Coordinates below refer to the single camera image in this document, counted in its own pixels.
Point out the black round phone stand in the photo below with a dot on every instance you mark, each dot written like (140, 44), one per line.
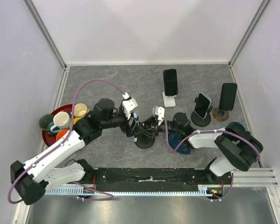
(143, 141)

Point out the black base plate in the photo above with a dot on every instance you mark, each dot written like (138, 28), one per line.
(111, 179)

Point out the white mug blue handle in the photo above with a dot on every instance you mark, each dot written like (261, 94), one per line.
(61, 121)

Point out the beige mug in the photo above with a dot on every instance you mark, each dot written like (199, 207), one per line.
(80, 110)

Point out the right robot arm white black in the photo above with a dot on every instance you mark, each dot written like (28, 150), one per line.
(239, 148)

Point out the light blue phone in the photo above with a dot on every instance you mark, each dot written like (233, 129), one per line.
(134, 126)

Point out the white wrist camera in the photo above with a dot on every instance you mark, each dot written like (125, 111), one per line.
(129, 104)
(158, 113)

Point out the dark blue mug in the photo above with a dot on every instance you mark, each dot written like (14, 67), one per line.
(239, 124)

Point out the orange cup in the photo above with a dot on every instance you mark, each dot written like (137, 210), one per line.
(60, 134)

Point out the wooden round phone stand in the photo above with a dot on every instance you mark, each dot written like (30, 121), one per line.
(220, 115)

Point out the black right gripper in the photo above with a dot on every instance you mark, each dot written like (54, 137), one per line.
(152, 122)

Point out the yellow cup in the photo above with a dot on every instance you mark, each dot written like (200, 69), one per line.
(75, 120)

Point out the dark green mug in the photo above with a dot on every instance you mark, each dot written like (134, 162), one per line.
(46, 122)

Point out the black phone on wooden stand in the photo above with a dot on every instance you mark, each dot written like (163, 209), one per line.
(227, 97)

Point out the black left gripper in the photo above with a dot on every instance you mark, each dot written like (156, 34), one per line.
(129, 130)

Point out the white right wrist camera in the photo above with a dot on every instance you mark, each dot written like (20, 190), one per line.
(158, 113)

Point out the black round stand right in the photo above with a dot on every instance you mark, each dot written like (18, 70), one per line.
(201, 122)

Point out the red round tray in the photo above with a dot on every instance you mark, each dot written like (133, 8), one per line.
(48, 137)

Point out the black phone on white stand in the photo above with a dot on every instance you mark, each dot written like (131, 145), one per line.
(170, 82)

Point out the white phone stand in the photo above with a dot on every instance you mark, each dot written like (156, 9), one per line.
(168, 101)

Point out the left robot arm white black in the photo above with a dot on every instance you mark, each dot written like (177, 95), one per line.
(33, 178)

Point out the blue leaf-shaped plate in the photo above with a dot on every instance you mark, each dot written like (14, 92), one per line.
(174, 140)

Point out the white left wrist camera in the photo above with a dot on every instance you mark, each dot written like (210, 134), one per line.
(129, 104)

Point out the light blue cable duct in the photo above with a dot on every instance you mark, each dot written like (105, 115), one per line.
(75, 190)

